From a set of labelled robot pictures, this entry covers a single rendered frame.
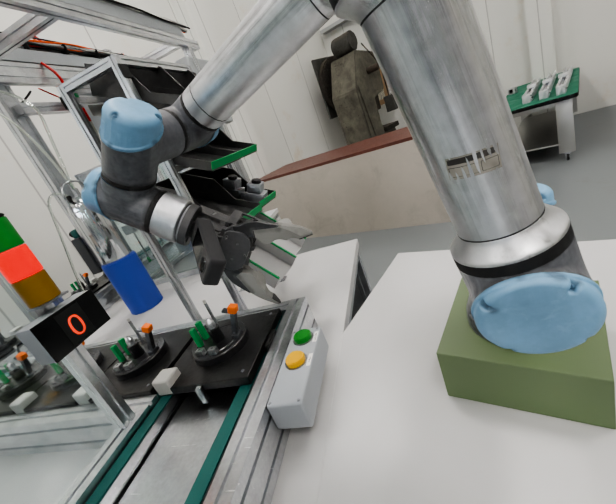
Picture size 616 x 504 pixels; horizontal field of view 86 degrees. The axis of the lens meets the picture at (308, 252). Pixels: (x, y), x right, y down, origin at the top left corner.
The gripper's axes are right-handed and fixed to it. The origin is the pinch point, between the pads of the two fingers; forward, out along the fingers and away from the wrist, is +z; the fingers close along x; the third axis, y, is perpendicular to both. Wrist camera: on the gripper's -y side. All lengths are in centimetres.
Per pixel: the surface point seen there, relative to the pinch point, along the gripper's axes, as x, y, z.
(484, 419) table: 5.9, -11.8, 35.8
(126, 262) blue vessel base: 72, 78, -61
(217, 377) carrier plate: 31.0, 0.7, -5.6
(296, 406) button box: 18.9, -9.8, 8.5
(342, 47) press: -89, 603, -6
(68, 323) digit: 23.0, -4.9, -32.9
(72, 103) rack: 0, 38, -63
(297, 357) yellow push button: 18.3, 0.6, 7.5
